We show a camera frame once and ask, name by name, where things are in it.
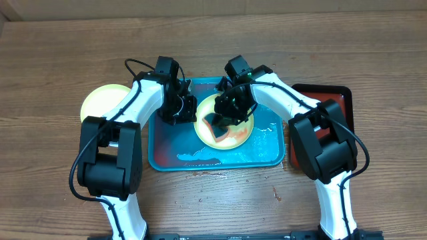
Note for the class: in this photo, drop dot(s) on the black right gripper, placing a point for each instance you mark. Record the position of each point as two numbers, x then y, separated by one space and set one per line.
227 117

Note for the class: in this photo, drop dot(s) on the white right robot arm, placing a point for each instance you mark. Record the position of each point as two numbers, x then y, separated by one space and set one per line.
325 147

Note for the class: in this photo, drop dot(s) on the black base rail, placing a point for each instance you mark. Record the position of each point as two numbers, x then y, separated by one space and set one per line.
294 235

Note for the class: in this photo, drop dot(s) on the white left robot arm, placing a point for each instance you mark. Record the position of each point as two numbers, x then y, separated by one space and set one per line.
108 167

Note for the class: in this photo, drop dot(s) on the teal plastic tray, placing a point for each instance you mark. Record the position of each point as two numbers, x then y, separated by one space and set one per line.
178 148

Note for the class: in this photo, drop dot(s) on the cardboard back panel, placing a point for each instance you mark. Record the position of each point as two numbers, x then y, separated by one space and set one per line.
52 10

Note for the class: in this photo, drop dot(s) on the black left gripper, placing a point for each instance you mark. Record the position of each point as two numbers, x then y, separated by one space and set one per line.
189 114

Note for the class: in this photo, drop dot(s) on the orange sponge with green pad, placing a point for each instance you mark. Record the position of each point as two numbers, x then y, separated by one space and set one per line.
216 125

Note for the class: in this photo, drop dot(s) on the black tray with red water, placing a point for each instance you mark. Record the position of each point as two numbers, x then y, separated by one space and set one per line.
340 94

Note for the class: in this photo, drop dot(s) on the yellow plate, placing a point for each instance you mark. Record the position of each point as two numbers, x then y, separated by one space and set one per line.
102 100
228 138

